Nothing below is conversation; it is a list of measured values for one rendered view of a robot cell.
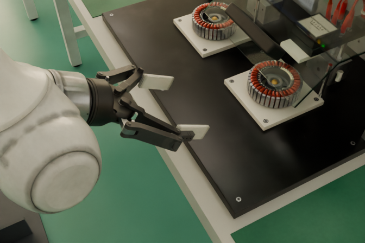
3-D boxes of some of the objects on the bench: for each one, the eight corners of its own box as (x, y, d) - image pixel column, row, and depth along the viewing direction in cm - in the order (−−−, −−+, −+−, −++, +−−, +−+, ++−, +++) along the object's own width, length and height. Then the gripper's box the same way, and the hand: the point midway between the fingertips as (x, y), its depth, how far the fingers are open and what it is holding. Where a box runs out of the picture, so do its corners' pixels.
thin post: (318, 103, 88) (330, 69, 81) (313, 98, 89) (325, 63, 82) (323, 101, 89) (337, 66, 81) (319, 96, 90) (331, 61, 82)
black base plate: (233, 219, 73) (234, 213, 71) (102, 19, 111) (101, 12, 109) (426, 122, 88) (430, 115, 86) (252, -25, 126) (253, -32, 124)
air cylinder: (327, 86, 92) (334, 67, 87) (305, 65, 96) (310, 46, 92) (345, 78, 93) (353, 59, 89) (322, 58, 98) (329, 39, 93)
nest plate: (202, 58, 98) (202, 54, 97) (173, 23, 106) (172, 19, 106) (256, 39, 102) (257, 34, 101) (224, 6, 111) (224, 2, 110)
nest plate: (263, 131, 83) (264, 127, 82) (223, 83, 92) (224, 79, 91) (323, 104, 88) (324, 101, 87) (279, 62, 97) (280, 57, 96)
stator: (265, 117, 84) (268, 104, 81) (236, 81, 91) (238, 69, 88) (310, 98, 88) (315, 85, 85) (279, 65, 94) (282, 52, 91)
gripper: (50, 71, 74) (150, 80, 88) (100, 179, 59) (211, 170, 73) (63, 35, 71) (166, 50, 84) (120, 142, 56) (233, 139, 70)
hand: (182, 106), depth 78 cm, fingers open, 13 cm apart
